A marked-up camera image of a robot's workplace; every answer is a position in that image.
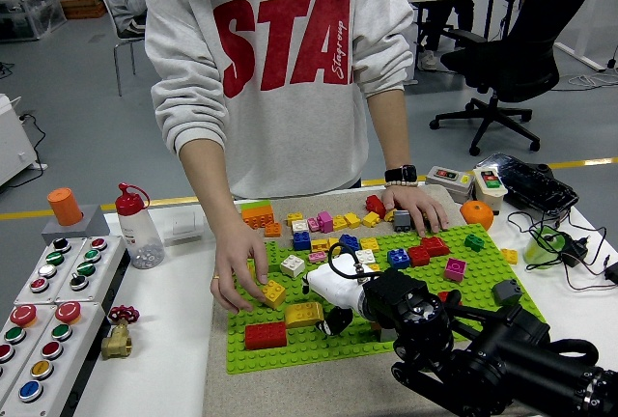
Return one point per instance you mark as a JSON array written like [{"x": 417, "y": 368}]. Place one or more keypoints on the person's right hand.
[{"x": 234, "y": 262}]

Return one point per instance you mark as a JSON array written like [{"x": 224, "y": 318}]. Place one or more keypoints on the person's left hand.
[{"x": 412, "y": 200}]

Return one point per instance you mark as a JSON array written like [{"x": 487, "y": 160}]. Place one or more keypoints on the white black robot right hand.
[{"x": 338, "y": 286}]

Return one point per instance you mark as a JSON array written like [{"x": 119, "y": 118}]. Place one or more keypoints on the yellow curved brick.
[{"x": 301, "y": 313}]

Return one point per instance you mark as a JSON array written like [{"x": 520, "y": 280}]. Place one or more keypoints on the large yellow square brick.
[{"x": 275, "y": 294}]

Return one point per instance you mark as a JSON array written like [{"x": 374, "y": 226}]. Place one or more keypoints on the small green brick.
[{"x": 474, "y": 242}]

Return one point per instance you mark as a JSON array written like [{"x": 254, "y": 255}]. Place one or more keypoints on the green studded baseplate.
[{"x": 299, "y": 354}]

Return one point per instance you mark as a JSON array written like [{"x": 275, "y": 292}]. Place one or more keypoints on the red square brick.
[{"x": 444, "y": 295}]

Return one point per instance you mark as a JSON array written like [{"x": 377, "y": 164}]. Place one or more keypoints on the person's left forearm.
[{"x": 392, "y": 132}]

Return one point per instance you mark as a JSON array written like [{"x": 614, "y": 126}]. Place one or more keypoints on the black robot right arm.
[{"x": 483, "y": 364}]

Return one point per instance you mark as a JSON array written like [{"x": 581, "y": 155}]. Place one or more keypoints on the person's right forearm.
[{"x": 212, "y": 190}]

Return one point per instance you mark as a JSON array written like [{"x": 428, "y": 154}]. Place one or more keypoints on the grey button box two green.
[{"x": 96, "y": 277}]

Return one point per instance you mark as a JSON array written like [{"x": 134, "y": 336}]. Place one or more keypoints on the black wristwatch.
[{"x": 403, "y": 173}]

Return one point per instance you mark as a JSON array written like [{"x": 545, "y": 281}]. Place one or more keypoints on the small yellow brick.
[{"x": 389, "y": 216}]

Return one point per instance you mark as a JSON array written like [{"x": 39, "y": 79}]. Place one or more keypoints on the flat pink brick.
[{"x": 317, "y": 257}]

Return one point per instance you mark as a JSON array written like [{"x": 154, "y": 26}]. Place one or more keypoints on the tall green brick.
[{"x": 274, "y": 255}]

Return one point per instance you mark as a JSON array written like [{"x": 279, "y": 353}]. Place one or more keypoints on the white square brick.
[
  {"x": 367, "y": 256},
  {"x": 292, "y": 266}
]

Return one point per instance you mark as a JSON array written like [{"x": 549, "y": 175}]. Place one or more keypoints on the blue brick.
[
  {"x": 348, "y": 238},
  {"x": 398, "y": 259},
  {"x": 301, "y": 241}
]

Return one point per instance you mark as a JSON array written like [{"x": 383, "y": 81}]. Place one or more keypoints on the small orange brick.
[{"x": 272, "y": 230}]

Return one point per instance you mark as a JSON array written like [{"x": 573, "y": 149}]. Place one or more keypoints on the long red brick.
[{"x": 434, "y": 245}]

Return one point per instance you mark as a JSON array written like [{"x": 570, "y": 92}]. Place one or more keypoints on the orange brick with green top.
[{"x": 257, "y": 216}]

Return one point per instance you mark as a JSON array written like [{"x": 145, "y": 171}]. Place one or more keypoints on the orange fruit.
[{"x": 478, "y": 216}]

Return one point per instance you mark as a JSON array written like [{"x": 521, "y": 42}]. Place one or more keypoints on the small pink brick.
[{"x": 313, "y": 224}]

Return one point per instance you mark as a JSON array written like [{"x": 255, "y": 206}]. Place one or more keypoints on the light grey base brick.
[{"x": 386, "y": 335}]

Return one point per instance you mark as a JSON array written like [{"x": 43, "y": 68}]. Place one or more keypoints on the large red brick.
[{"x": 265, "y": 336}]

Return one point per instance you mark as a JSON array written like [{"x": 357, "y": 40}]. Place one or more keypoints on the magenta square brick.
[{"x": 455, "y": 270}]

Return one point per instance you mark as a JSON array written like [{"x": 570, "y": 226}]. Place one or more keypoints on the clear squeeze bottle red cap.
[{"x": 137, "y": 238}]

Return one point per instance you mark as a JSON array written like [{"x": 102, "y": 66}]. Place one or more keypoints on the grey-brown foam mat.
[{"x": 289, "y": 393}]

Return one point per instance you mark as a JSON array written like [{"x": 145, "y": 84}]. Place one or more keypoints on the black handheld controller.
[{"x": 531, "y": 185}]

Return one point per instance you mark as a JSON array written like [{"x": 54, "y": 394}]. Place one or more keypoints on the dark grey sloped brick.
[{"x": 507, "y": 292}]

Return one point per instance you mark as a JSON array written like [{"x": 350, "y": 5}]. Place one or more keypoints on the green plastic cup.
[{"x": 538, "y": 253}]

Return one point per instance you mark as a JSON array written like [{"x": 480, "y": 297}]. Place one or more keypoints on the brass valve red handwheel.
[{"x": 116, "y": 342}]

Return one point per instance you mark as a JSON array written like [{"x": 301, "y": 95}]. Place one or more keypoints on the grey block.
[{"x": 94, "y": 230}]

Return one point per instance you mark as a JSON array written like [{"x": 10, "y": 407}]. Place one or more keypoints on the orange cylinder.
[{"x": 65, "y": 207}]

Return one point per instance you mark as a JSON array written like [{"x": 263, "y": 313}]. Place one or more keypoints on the black office chair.
[{"x": 531, "y": 60}]

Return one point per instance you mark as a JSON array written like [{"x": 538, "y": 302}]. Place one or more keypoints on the grey button box silver button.
[{"x": 48, "y": 282}]

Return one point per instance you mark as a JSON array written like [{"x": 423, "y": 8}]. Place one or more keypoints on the long button box blue button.
[{"x": 53, "y": 364}]

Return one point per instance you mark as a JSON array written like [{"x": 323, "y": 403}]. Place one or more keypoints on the black plug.
[{"x": 612, "y": 273}]

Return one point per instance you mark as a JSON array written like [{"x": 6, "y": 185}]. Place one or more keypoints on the long grey button box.
[{"x": 14, "y": 335}]

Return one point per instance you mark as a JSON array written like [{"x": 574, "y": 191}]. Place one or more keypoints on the white cabinet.
[{"x": 12, "y": 142}]

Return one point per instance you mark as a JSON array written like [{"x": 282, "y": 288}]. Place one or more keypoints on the grey chair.
[{"x": 106, "y": 4}]

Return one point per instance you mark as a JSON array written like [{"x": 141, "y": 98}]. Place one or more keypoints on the wooden crate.
[{"x": 84, "y": 7}]

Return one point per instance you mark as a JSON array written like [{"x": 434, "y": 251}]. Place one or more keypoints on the clear storage box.
[{"x": 29, "y": 16}]

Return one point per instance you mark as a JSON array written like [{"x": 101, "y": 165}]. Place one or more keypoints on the grey switch box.
[{"x": 451, "y": 187}]

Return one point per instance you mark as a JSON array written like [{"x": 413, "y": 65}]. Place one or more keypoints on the white wall switch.
[{"x": 183, "y": 226}]

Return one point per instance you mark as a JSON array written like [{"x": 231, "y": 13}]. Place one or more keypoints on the white switch box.
[{"x": 490, "y": 200}]

